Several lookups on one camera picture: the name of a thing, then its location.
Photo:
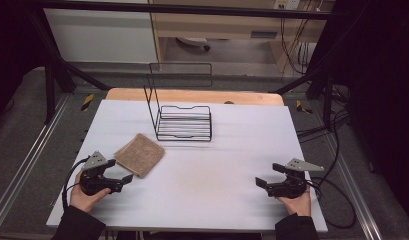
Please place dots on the person's right hand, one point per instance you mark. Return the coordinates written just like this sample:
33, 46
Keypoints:
298, 205

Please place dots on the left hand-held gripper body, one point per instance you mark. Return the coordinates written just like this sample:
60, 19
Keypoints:
93, 181

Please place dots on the black curtain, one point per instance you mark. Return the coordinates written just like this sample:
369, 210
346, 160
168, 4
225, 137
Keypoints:
12, 50
382, 100

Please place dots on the office chair base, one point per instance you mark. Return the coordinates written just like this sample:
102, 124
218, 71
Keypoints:
193, 41

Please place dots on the wooden table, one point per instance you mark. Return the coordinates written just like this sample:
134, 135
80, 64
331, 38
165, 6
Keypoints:
192, 96

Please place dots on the white cabinet panel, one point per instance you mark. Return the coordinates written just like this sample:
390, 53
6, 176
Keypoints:
98, 36

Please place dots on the aluminium floor rail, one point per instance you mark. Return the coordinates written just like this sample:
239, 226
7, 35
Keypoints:
28, 156
355, 186

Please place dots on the black metal frame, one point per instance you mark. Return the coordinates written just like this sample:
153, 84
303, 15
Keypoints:
192, 9

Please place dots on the person's left hand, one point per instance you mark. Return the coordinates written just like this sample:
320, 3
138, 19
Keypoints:
81, 199

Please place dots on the yellow black tape strip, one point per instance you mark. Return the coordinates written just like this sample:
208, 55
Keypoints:
87, 102
303, 107

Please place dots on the white foam mat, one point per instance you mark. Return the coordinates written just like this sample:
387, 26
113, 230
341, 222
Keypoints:
208, 186

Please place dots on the brown towel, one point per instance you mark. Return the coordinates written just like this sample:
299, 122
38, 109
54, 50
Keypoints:
139, 155

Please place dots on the white wall socket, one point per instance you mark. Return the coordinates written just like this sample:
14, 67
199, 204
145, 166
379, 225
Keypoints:
287, 4

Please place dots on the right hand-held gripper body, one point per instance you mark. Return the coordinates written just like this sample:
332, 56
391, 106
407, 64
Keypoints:
292, 185

